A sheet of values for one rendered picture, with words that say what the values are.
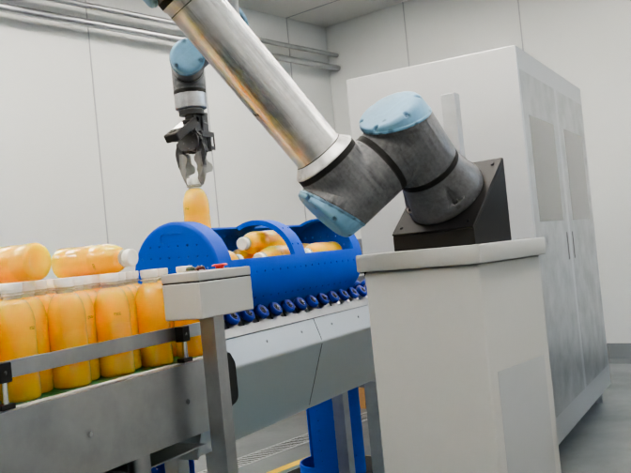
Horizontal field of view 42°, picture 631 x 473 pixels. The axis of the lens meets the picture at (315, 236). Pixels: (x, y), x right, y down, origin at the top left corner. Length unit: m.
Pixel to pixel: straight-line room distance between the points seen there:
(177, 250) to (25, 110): 3.97
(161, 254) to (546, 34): 5.52
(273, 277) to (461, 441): 0.82
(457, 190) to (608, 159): 5.24
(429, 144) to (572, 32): 5.53
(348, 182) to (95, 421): 0.69
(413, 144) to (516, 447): 0.68
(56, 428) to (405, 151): 0.88
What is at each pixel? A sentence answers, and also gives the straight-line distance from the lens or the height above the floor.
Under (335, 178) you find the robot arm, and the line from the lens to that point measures 1.71.
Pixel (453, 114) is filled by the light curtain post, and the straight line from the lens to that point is 3.36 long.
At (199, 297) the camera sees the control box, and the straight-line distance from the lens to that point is 1.73.
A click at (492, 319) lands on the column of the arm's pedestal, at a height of 0.94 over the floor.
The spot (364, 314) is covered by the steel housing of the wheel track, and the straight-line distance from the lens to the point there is 2.91.
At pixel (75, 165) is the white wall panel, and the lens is 6.22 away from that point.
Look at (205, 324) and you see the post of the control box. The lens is 1.83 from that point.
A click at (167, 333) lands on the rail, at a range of 1.85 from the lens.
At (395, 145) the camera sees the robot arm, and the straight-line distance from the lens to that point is 1.76.
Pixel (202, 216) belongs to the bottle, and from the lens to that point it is 2.28.
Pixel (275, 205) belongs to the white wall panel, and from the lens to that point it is 7.57.
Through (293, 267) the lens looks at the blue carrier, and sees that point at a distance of 2.46.
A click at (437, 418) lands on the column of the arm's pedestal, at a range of 1.84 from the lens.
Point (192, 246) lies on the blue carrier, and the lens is 2.18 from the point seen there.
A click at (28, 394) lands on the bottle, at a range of 1.59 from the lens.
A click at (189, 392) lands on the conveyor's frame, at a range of 1.88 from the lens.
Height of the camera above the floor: 1.11
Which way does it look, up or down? 1 degrees up
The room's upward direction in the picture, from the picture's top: 6 degrees counter-clockwise
